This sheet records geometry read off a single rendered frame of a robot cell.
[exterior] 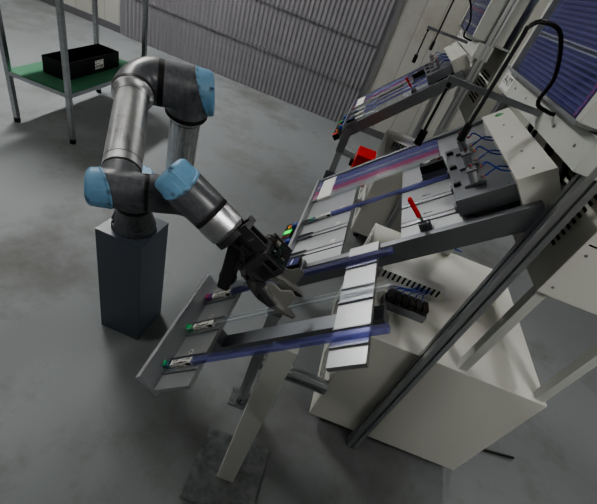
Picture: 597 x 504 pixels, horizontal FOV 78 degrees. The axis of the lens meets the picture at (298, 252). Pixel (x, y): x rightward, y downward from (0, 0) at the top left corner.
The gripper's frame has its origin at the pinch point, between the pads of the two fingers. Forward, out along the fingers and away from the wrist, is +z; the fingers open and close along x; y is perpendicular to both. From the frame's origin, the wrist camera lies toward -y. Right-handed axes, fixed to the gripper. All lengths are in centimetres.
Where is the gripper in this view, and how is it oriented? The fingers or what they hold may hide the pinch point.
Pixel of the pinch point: (291, 304)
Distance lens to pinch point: 77.9
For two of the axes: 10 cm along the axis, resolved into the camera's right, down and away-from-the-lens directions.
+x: 2.3, -5.7, 7.9
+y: 7.2, -4.5, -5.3
